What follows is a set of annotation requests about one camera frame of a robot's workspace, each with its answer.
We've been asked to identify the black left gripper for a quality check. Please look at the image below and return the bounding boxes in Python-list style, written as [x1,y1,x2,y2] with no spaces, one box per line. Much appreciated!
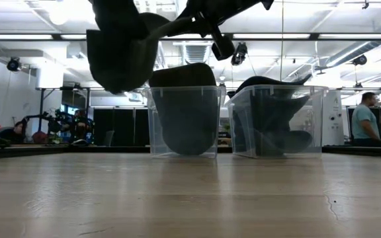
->
[176,0,264,37]

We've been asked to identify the dark green cap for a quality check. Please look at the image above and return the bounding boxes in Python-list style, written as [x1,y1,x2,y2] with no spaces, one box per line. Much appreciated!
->
[85,0,196,96]
[148,61,218,157]

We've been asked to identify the black ceiling lamp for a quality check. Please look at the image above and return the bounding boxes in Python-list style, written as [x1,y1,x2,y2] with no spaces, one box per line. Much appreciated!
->
[230,42,249,67]
[351,54,368,66]
[6,57,22,73]

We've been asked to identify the black partition panels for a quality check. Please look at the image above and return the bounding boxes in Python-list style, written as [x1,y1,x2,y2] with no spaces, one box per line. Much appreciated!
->
[93,108,150,147]

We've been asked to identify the clear plastic bin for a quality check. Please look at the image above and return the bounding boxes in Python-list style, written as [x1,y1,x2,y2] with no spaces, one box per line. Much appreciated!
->
[146,85,226,159]
[224,84,329,159]

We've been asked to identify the white pillar box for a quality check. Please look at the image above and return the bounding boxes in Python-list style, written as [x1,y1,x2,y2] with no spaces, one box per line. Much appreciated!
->
[36,62,65,89]

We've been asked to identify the background robot station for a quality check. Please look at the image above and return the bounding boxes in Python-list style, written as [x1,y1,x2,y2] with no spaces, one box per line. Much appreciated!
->
[21,108,95,146]

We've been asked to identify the black metal stand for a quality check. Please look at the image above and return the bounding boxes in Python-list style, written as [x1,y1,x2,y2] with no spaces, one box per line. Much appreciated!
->
[34,86,107,139]

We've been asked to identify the white kiosk column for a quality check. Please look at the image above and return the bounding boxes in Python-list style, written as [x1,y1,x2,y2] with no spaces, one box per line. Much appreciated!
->
[321,89,345,147]

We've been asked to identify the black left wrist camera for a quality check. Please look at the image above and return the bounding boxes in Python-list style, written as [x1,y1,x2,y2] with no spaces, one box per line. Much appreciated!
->
[209,24,237,62]

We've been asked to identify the thin hanging cable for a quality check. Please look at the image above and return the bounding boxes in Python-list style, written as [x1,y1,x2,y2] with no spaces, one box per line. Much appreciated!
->
[280,0,284,82]

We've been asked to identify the black metal table frame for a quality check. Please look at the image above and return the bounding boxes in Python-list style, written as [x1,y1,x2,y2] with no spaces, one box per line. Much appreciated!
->
[0,144,381,159]

